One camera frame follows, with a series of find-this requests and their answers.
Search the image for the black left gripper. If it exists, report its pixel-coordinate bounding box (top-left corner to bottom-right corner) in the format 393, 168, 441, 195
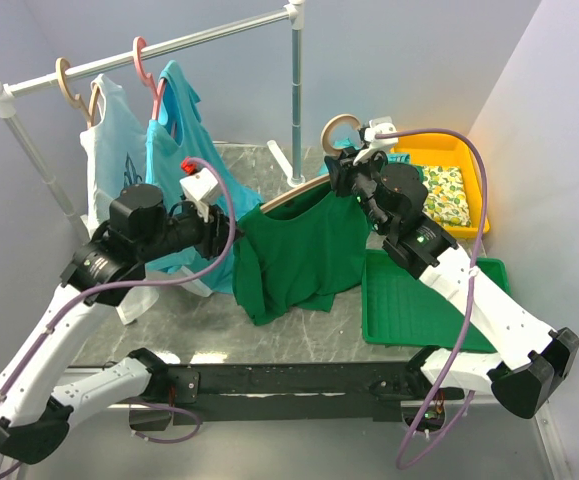
137, 198, 246, 262

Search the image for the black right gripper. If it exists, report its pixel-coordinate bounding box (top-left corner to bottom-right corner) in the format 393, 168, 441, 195
324, 145, 392, 236

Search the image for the beige hanger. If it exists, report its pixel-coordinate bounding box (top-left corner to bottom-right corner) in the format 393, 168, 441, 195
55, 57, 101, 129
260, 114, 361, 213

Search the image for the green t shirt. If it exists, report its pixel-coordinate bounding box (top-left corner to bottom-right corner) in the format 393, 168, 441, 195
232, 184, 370, 326

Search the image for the green plastic tray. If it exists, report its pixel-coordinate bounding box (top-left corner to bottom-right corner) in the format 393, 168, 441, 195
360, 248, 513, 354

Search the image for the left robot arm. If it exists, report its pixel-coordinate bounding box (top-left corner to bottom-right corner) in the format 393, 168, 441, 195
0, 184, 237, 465

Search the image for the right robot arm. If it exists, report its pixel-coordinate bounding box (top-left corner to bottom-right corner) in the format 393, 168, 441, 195
324, 148, 579, 419

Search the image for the folded teal shirt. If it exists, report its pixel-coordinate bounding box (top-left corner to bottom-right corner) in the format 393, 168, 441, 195
333, 138, 411, 164

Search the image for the white t shirt blue print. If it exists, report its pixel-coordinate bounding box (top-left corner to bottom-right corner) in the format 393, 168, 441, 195
79, 73, 160, 326

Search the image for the light blue t shirt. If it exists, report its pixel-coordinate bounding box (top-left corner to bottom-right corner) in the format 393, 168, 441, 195
145, 60, 262, 294

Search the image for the pink plastic hanger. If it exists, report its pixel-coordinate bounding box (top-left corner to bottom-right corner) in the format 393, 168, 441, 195
132, 36, 168, 125

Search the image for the lemon print folded cloth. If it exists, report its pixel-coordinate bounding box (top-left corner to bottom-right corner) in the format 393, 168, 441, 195
421, 166, 471, 227

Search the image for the yellow plastic bin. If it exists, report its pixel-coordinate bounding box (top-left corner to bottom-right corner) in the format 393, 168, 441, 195
391, 134, 483, 239

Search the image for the white metal clothes rack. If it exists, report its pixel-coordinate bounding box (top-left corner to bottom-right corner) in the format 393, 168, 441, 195
0, 1, 305, 242

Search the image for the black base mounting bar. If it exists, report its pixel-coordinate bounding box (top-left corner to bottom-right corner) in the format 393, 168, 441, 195
107, 362, 465, 434

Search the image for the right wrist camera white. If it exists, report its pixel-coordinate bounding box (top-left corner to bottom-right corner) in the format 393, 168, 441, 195
353, 116, 398, 165

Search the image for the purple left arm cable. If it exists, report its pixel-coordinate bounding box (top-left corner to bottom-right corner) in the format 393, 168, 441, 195
0, 157, 238, 476

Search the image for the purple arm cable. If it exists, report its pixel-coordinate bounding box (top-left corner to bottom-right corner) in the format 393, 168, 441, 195
376, 128, 489, 471
0, 157, 238, 476

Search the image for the aluminium frame rail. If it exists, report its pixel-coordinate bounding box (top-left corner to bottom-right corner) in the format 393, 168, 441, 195
14, 401, 572, 479

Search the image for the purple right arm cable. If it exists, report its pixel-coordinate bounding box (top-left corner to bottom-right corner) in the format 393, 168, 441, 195
376, 128, 489, 471

